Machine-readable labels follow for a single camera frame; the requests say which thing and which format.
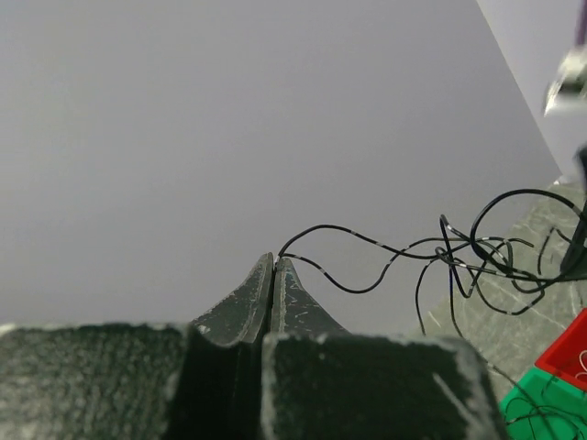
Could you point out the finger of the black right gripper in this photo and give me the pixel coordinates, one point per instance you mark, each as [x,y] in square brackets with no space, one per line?
[574,261]

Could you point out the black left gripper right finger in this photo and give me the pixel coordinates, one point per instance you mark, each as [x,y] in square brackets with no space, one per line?
[293,312]

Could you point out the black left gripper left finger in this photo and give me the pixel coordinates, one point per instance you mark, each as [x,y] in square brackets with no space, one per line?
[224,364]

